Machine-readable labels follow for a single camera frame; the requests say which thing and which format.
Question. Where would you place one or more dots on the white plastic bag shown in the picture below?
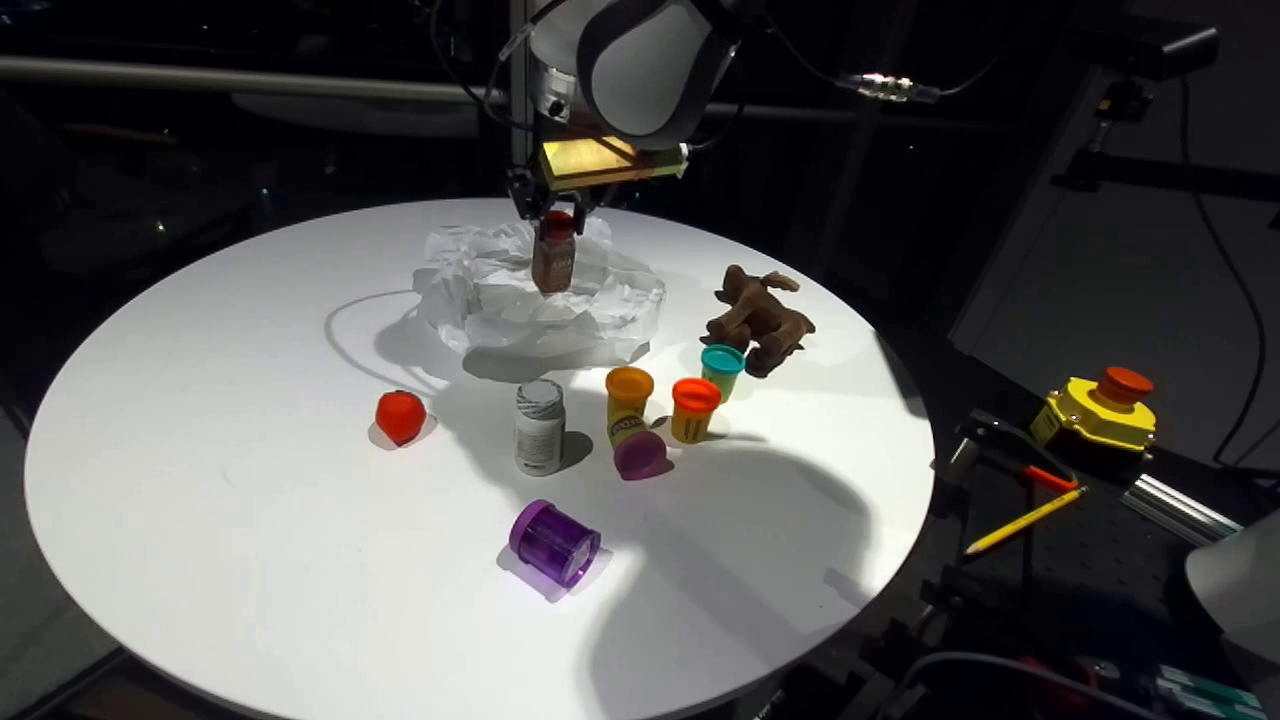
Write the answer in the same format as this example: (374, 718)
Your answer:
(586, 313)

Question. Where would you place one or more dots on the teal lid dough tub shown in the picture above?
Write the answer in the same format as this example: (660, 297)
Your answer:
(721, 363)

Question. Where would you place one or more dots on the yellow pencil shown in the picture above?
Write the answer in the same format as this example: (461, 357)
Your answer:
(1026, 521)

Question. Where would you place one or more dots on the yellow emergency stop button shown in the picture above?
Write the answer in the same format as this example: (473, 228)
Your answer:
(1092, 407)

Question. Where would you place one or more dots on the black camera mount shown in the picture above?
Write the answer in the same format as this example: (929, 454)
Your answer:
(1162, 46)

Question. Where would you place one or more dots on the white lid small bottle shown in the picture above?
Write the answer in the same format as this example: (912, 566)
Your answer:
(541, 425)

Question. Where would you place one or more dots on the brown moose plush toy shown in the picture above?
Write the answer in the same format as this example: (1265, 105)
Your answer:
(763, 322)

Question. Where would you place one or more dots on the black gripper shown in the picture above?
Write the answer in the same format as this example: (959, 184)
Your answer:
(524, 184)

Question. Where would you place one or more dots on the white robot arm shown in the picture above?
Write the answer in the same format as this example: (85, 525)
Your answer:
(642, 63)

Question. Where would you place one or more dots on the silver metal cylinder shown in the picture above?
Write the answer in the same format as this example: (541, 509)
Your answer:
(1181, 507)

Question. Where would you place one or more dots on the orange lid dough tub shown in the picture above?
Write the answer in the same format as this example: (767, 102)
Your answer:
(694, 407)

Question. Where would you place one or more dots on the yellow lid dough tub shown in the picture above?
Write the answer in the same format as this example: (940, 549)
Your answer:
(631, 388)

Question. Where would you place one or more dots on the metal window rail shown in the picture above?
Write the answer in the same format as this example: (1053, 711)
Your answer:
(203, 77)

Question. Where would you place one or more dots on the brown container with red cap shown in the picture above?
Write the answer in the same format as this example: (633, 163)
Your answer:
(552, 265)

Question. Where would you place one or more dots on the white rounded shade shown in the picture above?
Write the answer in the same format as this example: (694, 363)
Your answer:
(1241, 587)

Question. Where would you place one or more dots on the purple plastic cup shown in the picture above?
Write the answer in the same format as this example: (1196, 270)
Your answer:
(552, 546)

